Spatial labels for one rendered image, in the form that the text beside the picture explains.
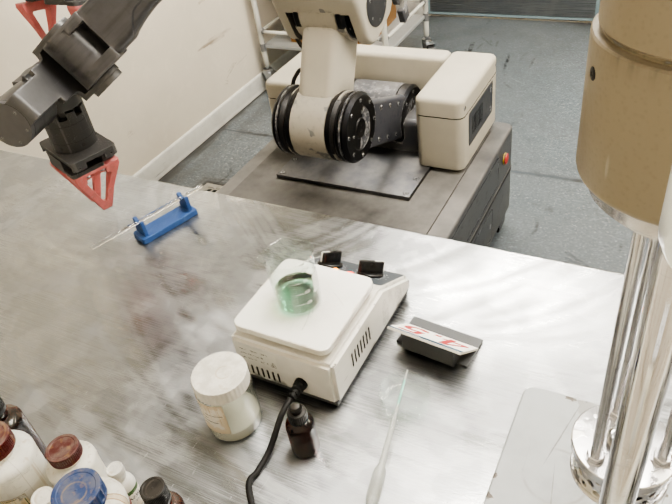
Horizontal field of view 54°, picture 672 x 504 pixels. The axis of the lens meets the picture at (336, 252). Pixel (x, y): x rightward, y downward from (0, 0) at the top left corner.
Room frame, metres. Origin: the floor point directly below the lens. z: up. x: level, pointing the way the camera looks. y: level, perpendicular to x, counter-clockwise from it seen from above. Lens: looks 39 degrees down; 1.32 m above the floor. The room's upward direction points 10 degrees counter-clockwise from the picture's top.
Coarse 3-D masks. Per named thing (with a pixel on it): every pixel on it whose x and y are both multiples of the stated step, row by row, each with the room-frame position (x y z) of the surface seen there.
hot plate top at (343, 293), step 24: (264, 288) 0.57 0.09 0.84; (336, 288) 0.55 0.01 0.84; (360, 288) 0.54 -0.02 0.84; (240, 312) 0.53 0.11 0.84; (264, 312) 0.53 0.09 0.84; (336, 312) 0.51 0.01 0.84; (264, 336) 0.49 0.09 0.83; (288, 336) 0.48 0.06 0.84; (312, 336) 0.48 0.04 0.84; (336, 336) 0.47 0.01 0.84
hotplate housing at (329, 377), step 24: (384, 288) 0.56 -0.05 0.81; (360, 312) 0.52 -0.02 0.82; (384, 312) 0.55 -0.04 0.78; (240, 336) 0.51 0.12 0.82; (360, 336) 0.50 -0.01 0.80; (264, 360) 0.49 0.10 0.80; (288, 360) 0.48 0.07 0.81; (312, 360) 0.46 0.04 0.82; (336, 360) 0.46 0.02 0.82; (360, 360) 0.49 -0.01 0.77; (288, 384) 0.48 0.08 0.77; (312, 384) 0.46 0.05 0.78; (336, 384) 0.45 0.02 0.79
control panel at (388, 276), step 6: (318, 258) 0.66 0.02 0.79; (348, 264) 0.65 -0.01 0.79; (354, 264) 0.65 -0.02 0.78; (342, 270) 0.61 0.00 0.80; (348, 270) 0.62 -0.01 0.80; (354, 270) 0.62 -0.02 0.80; (384, 276) 0.60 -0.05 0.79; (390, 276) 0.60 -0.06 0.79; (396, 276) 0.61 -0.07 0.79; (378, 282) 0.57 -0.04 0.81; (384, 282) 0.58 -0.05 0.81
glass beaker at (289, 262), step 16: (288, 240) 0.56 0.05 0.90; (304, 240) 0.55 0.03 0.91; (272, 256) 0.55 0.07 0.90; (288, 256) 0.56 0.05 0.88; (304, 256) 0.52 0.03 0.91; (272, 272) 0.52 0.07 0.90; (288, 272) 0.51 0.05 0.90; (304, 272) 0.51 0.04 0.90; (272, 288) 0.53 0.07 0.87; (288, 288) 0.51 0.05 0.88; (304, 288) 0.51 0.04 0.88; (288, 304) 0.51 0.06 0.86; (304, 304) 0.51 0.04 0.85; (320, 304) 0.52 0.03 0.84
